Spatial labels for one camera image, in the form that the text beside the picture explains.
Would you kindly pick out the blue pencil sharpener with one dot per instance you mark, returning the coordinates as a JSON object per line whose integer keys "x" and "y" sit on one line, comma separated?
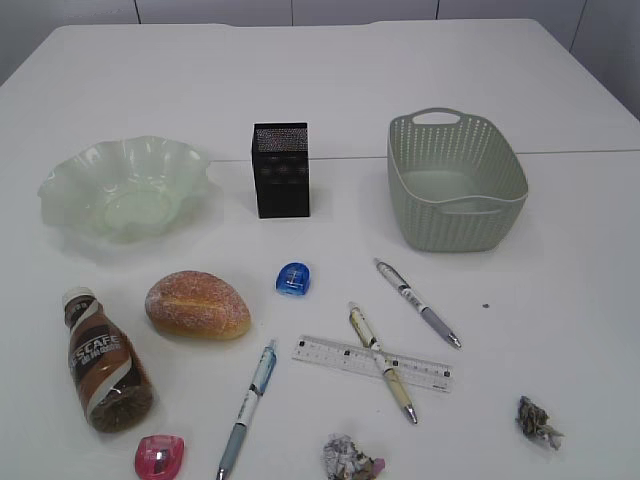
{"x": 293, "y": 279}

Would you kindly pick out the sugar-dusted bread roll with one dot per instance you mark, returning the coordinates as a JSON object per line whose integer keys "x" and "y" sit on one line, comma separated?
{"x": 197, "y": 304}

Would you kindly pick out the paper ball with pink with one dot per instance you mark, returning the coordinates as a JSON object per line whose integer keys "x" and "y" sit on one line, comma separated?
{"x": 343, "y": 460}

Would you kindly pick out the brown Nescafe coffee bottle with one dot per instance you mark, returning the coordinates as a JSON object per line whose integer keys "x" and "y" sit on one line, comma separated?
{"x": 111, "y": 383}

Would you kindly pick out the grey-brown paper ball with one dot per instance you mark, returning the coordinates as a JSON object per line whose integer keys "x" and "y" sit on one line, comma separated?
{"x": 533, "y": 422}

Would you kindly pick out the black mesh pen holder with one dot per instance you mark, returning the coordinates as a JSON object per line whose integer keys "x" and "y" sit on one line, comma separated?
{"x": 280, "y": 164}

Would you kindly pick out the light blue retractable pen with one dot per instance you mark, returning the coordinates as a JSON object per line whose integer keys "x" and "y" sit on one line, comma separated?
{"x": 254, "y": 393}

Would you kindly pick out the white grey grip pen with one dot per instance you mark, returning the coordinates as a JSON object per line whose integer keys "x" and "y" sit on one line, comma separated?
{"x": 423, "y": 309}

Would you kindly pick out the grey-green plastic woven basket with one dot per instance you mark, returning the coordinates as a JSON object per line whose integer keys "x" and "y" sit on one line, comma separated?
{"x": 454, "y": 187}

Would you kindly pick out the beige retractable pen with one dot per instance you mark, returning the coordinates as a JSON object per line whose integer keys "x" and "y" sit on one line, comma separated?
{"x": 390, "y": 376}

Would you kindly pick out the pale green wavy glass plate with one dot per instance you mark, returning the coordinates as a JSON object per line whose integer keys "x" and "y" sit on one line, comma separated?
{"x": 125, "y": 190}

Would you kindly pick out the pink pencil sharpener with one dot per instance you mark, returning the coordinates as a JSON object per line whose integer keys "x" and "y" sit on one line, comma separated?
{"x": 159, "y": 457}

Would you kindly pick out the clear plastic ruler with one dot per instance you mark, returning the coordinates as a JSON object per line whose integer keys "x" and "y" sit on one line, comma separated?
{"x": 359, "y": 360}

